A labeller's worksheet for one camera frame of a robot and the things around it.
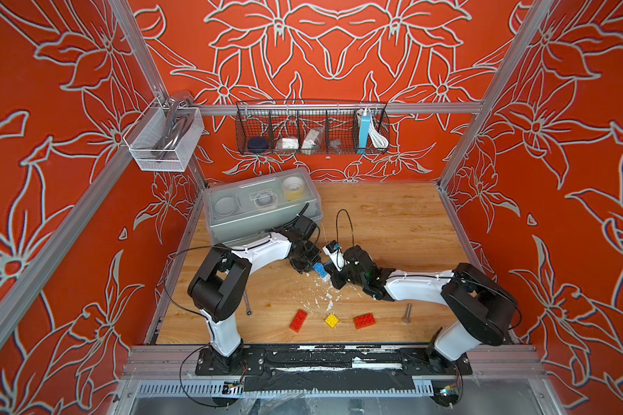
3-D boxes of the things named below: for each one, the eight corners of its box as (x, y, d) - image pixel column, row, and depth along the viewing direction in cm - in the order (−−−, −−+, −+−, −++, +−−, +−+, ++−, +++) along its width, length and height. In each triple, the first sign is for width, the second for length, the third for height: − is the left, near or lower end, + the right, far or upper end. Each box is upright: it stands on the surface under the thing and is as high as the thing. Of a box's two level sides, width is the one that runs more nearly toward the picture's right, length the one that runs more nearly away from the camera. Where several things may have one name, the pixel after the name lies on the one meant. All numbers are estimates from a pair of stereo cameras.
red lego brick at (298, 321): (288, 328, 81) (288, 326, 79) (298, 309, 85) (298, 307, 83) (298, 334, 80) (298, 332, 78) (308, 315, 84) (308, 313, 82)
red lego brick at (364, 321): (356, 330, 81) (357, 328, 79) (352, 318, 83) (353, 316, 81) (375, 324, 82) (377, 322, 80) (371, 313, 84) (372, 311, 82)
